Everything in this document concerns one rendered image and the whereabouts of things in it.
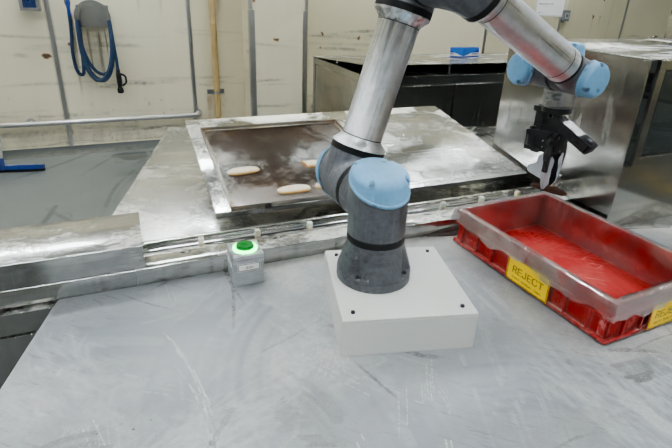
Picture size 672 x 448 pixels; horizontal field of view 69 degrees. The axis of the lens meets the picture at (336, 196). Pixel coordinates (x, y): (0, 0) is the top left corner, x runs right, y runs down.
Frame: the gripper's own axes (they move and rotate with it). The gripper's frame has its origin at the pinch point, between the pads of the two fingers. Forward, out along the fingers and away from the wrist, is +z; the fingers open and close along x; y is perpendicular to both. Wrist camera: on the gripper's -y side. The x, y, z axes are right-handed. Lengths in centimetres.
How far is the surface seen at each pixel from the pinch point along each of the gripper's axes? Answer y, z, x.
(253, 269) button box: 29, 12, 73
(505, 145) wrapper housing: 34, 5, -38
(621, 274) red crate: -22.2, 16.6, 1.4
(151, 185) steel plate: 100, 16, 68
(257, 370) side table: 6, 16, 87
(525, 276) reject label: -10.6, 12.6, 27.4
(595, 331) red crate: -28.0, 15.2, 31.2
